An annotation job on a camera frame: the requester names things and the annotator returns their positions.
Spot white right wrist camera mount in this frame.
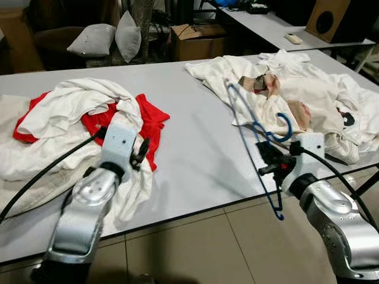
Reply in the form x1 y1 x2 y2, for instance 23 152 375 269
281 132 326 197

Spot open brown cardboard box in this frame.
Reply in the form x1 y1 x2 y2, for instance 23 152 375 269
170 22 228 62

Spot blue wire hanger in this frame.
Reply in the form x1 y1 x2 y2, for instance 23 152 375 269
226 82 295 221

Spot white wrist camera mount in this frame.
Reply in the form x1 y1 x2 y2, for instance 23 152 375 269
98 122 138 179
281 132 326 197

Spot grey pillow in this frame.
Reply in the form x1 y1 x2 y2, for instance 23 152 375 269
114 10 143 64
66 23 117 59

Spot plain red garment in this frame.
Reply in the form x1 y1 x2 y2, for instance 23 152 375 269
13 91 171 173

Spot white remote control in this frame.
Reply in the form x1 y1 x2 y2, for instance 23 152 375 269
284 33 304 46

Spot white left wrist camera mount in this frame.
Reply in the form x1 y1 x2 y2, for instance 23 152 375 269
98 122 138 179

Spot wooden speaker black cone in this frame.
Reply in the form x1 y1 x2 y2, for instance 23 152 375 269
304 0 351 44

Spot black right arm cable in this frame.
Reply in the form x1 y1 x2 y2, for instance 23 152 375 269
290 147 379 233

